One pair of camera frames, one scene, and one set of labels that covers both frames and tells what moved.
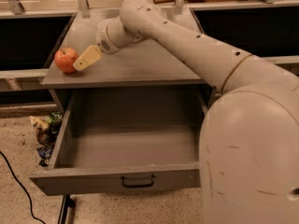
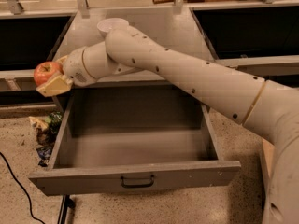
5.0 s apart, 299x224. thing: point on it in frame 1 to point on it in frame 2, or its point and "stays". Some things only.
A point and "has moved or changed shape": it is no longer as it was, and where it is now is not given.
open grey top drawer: [125, 139] stays
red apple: [64, 59] has moved or changed shape
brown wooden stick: [157, 1] stays
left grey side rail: [21, 79] stays
